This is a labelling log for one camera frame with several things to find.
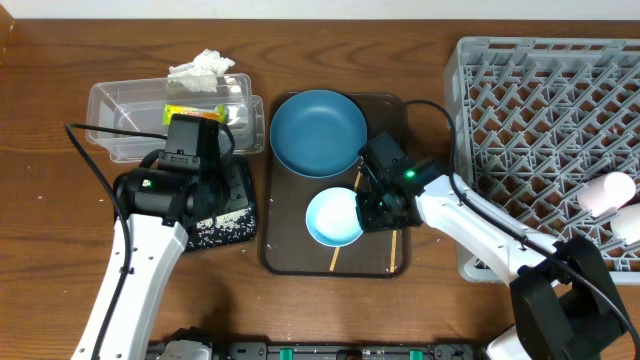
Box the light blue small bowl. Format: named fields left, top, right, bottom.
left=305, top=187, right=363, bottom=248

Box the white cup pink inside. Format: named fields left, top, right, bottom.
left=577, top=172, right=636, bottom=217

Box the white cup green inside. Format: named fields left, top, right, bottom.
left=610, top=203, right=640, bottom=246

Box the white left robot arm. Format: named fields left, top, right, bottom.
left=73, top=158, right=257, bottom=359

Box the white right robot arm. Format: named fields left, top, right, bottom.
left=356, top=156, right=639, bottom=359

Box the grey dishwasher rack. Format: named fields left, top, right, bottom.
left=444, top=37, right=639, bottom=285

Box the right wooden chopstick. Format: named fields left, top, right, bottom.
left=389, top=230, right=398, bottom=274

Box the wooden chopstick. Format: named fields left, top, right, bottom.
left=389, top=230, right=398, bottom=274
left=329, top=170, right=361, bottom=272

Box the black tray bin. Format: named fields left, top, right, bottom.
left=185, top=156, right=257, bottom=252

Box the left wooden chopstick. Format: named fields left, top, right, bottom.
left=329, top=170, right=361, bottom=272

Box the yellow snack wrapper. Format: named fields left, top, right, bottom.
left=162, top=104, right=228, bottom=126

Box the brown serving tray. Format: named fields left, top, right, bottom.
left=257, top=91, right=411, bottom=279

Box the dark blue plate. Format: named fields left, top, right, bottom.
left=270, top=90, right=368, bottom=178

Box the crumpled white tissue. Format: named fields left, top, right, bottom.
left=167, top=49, right=235, bottom=92

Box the clear plastic bin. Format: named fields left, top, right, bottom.
left=86, top=73, right=265, bottom=163

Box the black rail with green clamps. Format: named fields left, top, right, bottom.
left=144, top=327, right=483, bottom=360

